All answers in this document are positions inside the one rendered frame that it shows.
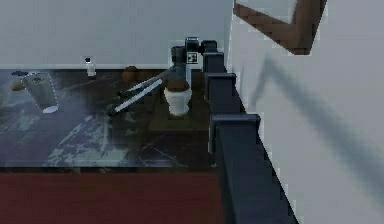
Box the pale yellow round object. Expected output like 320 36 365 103
9 78 27 93

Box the brown round ball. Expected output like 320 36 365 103
121 65 140 85

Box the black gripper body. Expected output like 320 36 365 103
165 45 189 85

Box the brown framed wall picture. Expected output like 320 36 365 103
232 0 329 56

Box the dark marble counter red cabinet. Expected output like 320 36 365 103
0 68 225 224

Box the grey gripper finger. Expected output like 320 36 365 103
105 79 165 118
118 71 169 99

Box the brown wooden board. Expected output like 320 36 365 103
147 112 212 133

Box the clear glass liquor bottle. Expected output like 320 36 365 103
20 71 62 115

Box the white pot with brown top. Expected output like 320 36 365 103
162 79 193 117

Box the small clear bottle black cap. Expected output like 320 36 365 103
84 56 98 78

